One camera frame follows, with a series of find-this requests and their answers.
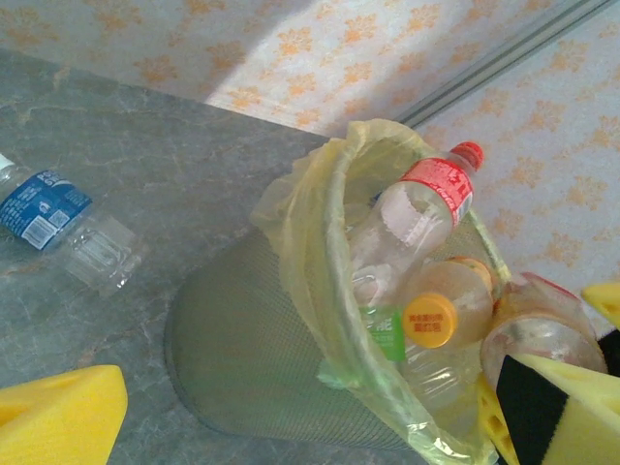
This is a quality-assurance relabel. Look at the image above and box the aluminium frame post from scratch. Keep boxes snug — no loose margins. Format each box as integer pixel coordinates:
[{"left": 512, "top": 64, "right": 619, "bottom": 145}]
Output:
[{"left": 394, "top": 0, "right": 620, "bottom": 128}]

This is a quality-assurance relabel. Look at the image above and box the mesh waste bin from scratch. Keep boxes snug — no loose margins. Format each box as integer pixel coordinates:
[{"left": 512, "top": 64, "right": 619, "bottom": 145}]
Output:
[{"left": 163, "top": 231, "right": 437, "bottom": 465}]

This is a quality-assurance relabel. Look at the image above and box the green label clear bottle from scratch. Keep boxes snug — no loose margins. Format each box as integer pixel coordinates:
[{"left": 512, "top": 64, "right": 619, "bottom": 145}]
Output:
[{"left": 357, "top": 304, "right": 485, "bottom": 418}]

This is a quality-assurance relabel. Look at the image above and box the blue label water bottle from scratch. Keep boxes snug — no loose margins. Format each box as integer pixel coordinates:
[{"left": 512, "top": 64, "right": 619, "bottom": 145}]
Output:
[{"left": 0, "top": 153, "right": 144, "bottom": 297}]

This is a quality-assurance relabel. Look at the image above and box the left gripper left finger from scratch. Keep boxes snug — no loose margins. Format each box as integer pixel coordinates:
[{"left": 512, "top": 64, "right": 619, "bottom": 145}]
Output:
[{"left": 0, "top": 364, "right": 130, "bottom": 465}]

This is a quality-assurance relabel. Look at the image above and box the red gold tea bottle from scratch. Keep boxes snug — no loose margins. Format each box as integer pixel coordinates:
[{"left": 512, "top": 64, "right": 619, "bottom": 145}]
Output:
[{"left": 481, "top": 271, "right": 609, "bottom": 393}]

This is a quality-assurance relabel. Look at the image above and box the yellow-lined trash bin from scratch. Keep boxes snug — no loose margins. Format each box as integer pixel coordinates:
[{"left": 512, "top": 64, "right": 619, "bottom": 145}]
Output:
[{"left": 250, "top": 118, "right": 513, "bottom": 465}]

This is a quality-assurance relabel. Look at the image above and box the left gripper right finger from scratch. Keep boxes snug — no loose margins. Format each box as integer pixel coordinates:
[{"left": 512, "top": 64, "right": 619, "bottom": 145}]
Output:
[{"left": 477, "top": 282, "right": 620, "bottom": 465}]

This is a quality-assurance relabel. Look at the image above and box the orange juice bottle yellow cap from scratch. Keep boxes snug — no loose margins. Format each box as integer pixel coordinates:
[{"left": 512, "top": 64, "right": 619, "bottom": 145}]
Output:
[{"left": 400, "top": 255, "right": 500, "bottom": 351}]

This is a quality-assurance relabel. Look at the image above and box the red label cola bottle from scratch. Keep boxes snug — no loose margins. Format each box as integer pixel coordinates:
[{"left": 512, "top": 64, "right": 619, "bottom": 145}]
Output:
[{"left": 346, "top": 140, "right": 486, "bottom": 311}]

